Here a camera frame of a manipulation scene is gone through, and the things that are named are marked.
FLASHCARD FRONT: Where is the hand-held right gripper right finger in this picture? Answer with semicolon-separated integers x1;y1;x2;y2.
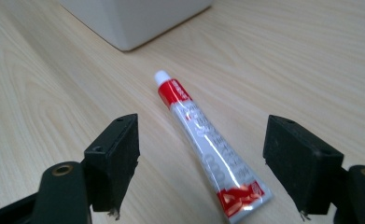
262;114;345;216

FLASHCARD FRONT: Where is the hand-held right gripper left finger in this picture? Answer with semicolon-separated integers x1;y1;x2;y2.
83;113;141;217

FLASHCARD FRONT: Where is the red and white ointment tube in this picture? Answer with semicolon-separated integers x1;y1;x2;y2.
153;70;274;224

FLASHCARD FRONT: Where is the white plastic storage box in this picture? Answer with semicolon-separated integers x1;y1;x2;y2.
58;0;214;52

